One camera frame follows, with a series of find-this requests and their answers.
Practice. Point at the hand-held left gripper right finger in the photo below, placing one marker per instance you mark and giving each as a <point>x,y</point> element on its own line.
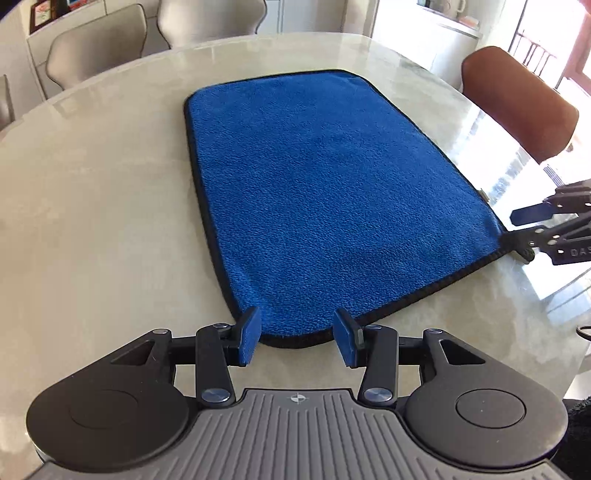
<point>346,342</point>

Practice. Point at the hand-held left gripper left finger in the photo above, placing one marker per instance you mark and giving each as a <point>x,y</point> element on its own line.
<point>250,339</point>

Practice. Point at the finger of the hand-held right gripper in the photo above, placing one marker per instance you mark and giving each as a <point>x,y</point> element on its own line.
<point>561,240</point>
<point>531,213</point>

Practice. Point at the blue towel with black edge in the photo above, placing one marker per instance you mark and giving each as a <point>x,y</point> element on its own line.
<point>332,198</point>

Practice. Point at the brown leather chair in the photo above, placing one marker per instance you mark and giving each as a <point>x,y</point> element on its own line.
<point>517,101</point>

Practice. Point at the balcony railing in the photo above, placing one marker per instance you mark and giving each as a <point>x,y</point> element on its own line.
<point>535,53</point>

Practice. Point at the white cabinet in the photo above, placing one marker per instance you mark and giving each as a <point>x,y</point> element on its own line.
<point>448,46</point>

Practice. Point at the dark cloth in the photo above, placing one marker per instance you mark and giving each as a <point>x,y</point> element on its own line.
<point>579,438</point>

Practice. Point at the white jug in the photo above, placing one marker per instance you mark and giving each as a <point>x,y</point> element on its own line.
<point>450,9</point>

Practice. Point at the beige chair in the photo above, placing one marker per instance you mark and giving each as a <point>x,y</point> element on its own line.
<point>4,104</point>
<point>212,21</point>
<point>99,44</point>

